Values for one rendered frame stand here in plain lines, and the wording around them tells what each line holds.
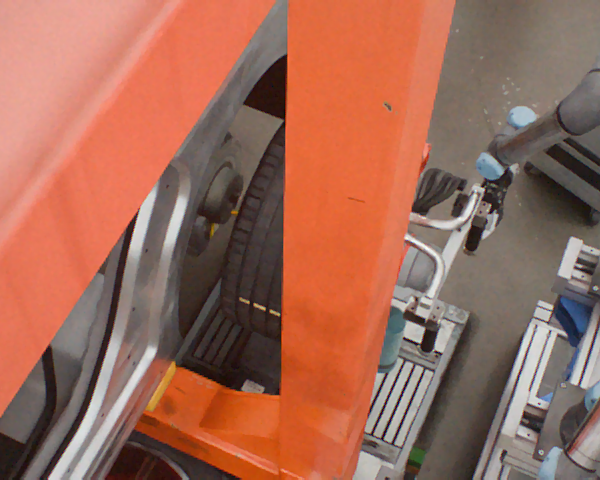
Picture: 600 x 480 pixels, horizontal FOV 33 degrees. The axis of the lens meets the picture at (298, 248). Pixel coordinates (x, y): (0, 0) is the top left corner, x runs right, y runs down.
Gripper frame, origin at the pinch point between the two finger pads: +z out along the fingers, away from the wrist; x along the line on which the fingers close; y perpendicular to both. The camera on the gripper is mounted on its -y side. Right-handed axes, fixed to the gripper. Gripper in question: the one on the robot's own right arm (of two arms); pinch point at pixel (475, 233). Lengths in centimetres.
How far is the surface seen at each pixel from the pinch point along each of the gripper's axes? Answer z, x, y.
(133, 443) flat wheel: 82, -63, -33
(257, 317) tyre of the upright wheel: 50, -41, 4
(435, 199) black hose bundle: 7.0, -11.5, 18.3
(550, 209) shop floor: -78, 17, -83
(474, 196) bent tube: 1.8, -2.9, 18.3
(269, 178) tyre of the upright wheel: 29, -48, 33
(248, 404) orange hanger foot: 68, -35, -7
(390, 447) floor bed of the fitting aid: 36, -2, -76
